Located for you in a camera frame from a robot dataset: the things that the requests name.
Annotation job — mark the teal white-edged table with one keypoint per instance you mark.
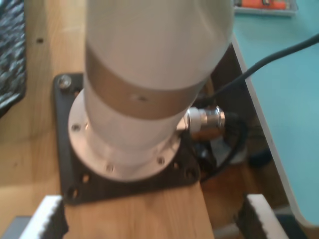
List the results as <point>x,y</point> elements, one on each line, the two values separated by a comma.
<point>286,99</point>

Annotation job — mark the black woven mat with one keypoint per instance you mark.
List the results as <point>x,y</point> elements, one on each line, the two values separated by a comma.
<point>12,49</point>

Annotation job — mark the clear box orange contents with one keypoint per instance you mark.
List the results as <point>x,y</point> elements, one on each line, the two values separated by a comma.
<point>261,5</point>

